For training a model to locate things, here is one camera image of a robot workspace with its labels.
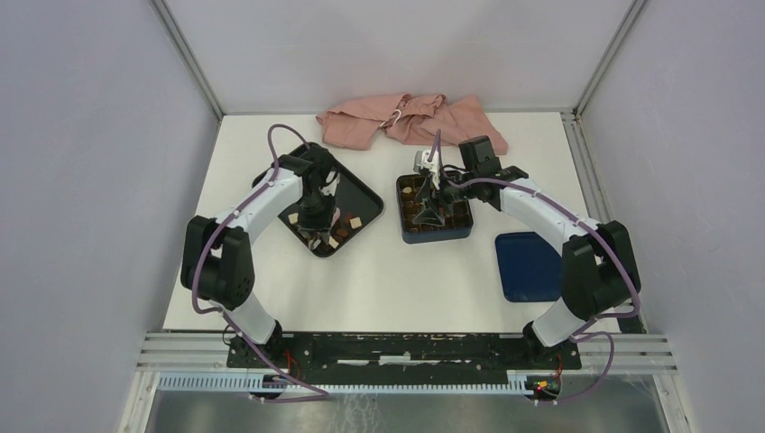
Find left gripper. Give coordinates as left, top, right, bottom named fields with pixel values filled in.
left=297, top=189, right=338, bottom=244

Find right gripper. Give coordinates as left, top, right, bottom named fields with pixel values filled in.
left=411, top=168, right=477, bottom=227

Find blue chocolate box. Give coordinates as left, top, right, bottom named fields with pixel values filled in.
left=395, top=174, right=474, bottom=244

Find black chocolate tray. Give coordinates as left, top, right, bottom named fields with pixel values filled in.
left=238, top=143, right=383, bottom=258

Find blue box lid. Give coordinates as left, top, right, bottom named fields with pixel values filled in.
left=494, top=232, right=562, bottom=303

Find pink silicone tongs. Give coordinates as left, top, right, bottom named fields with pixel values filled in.
left=302, top=207, right=341, bottom=251

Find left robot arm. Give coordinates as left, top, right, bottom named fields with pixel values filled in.
left=180, top=144, right=340, bottom=368

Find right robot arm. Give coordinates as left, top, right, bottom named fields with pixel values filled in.
left=413, top=136, right=641, bottom=368

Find pink cloth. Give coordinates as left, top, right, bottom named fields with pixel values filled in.
left=316, top=93, right=510, bottom=155

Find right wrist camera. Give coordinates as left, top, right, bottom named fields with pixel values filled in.
left=413, top=150, right=441, bottom=183

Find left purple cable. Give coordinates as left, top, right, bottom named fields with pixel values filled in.
left=190, top=124, right=312, bottom=316

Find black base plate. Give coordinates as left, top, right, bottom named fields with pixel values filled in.
left=260, top=332, right=582, bottom=386

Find white cable duct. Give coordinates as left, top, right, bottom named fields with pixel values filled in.
left=156, top=371, right=530, bottom=396

